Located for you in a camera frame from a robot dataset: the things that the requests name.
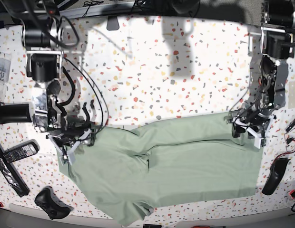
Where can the green T-shirt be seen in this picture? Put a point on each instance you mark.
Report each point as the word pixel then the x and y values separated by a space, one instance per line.
pixel 125 174

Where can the black remote control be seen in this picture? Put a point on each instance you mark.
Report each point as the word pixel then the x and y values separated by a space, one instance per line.
pixel 22 151

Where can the long black bar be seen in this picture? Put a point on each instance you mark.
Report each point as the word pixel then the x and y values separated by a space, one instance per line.
pixel 12 176

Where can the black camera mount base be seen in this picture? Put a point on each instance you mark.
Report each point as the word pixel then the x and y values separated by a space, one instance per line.
pixel 112 23

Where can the clear plastic parts box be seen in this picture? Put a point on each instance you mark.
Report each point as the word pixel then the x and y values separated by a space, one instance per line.
pixel 5 62

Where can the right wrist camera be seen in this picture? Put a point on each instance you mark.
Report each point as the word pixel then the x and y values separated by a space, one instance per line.
pixel 64 159

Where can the black cylinder bottle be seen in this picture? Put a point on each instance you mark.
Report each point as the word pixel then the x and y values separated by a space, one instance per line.
pixel 16 113

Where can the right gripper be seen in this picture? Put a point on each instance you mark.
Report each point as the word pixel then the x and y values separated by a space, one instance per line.
pixel 76 133

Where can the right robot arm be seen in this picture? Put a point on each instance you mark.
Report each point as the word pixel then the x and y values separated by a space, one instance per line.
pixel 46 34

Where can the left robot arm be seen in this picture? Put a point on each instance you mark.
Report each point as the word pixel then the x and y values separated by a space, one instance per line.
pixel 273 59

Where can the black game controller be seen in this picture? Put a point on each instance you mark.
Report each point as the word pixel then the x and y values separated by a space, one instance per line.
pixel 45 201

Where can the terrazzo pattern table cloth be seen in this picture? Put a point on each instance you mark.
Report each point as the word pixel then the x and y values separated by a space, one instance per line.
pixel 135 104

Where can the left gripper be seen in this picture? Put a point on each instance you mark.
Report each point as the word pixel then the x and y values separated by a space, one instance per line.
pixel 255 124

